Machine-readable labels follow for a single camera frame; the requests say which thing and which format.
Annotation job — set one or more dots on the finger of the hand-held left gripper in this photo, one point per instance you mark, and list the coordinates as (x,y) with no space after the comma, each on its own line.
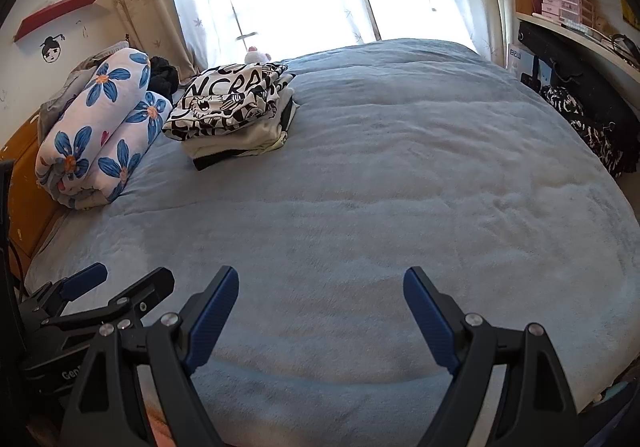
(82,279)
(145,288)

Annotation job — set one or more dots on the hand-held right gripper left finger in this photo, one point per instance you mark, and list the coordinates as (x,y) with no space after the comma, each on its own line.
(210,317)

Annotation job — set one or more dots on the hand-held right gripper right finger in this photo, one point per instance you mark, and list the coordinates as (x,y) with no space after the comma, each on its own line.
(430,322)

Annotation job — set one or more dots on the white black printed jacket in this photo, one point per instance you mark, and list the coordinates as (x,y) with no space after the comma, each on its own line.
(225,97)

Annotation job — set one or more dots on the dark clothes pile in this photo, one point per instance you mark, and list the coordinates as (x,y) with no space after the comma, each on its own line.
(165,77)

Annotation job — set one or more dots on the wooden headboard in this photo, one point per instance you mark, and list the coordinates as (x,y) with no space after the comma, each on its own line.
(25,197)

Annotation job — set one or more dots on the blue floral rolled blanket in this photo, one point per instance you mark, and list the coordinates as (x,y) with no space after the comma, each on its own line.
(95,137)

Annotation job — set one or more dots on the grey-blue bed blanket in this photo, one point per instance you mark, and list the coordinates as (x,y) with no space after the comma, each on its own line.
(400,177)

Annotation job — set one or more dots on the cream folded cloth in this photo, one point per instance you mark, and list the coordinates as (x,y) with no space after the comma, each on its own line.
(250,139)

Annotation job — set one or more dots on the black white patterned cloth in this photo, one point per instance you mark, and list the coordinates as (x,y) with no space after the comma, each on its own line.
(585,127)

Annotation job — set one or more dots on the white pink plush toy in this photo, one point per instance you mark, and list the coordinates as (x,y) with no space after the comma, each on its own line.
(257,56)

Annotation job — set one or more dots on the white cardboard box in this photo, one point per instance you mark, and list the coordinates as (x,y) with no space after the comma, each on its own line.
(517,59)

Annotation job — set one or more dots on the beige curtain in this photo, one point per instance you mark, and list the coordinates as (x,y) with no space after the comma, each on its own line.
(140,2)

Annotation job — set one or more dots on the long black bag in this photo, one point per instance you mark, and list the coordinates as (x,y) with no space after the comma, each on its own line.
(585,72)

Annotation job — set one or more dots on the pink drawer organizer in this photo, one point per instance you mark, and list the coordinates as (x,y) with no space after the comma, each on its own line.
(565,7)

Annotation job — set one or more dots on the face wall sticker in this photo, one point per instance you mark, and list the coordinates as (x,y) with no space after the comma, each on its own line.
(52,49)

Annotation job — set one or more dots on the red wall shelf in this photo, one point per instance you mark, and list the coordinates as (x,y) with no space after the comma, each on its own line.
(55,14)

